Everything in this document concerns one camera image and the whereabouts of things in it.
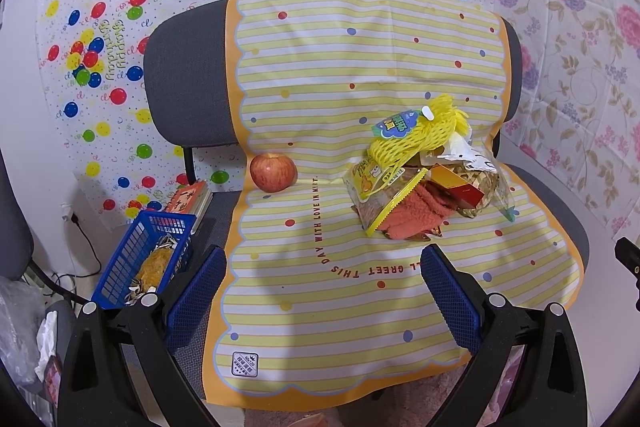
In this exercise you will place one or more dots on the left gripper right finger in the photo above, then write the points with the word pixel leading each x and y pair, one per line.
pixel 549 388

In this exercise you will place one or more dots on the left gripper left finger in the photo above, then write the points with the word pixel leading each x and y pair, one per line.
pixel 96 388

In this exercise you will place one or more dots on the red gold card pack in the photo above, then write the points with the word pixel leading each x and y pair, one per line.
pixel 466 194

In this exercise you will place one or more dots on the white foil wrapper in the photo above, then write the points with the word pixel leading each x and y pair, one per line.
pixel 478 166

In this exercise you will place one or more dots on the orange knitted cloth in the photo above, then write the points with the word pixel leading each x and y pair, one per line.
pixel 421 212

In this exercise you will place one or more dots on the yellow foam fruit net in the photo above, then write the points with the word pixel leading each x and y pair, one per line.
pixel 399 137

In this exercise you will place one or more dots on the clear yellow snack bag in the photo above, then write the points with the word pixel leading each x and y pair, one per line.
pixel 376 191

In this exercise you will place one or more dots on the blue plastic basket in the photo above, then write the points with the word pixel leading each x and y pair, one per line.
pixel 145 233

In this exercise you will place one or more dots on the snack wrapper in basket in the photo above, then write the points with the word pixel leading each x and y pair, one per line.
pixel 152 270

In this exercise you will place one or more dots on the stack of books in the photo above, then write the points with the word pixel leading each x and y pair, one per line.
pixel 191 200

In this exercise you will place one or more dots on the yellow striped plastic cover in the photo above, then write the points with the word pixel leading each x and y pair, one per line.
pixel 314 311

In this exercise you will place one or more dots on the red apple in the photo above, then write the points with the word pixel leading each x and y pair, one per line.
pixel 272 172

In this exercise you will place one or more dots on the floral pattern wall sheet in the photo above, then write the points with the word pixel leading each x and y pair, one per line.
pixel 579 111

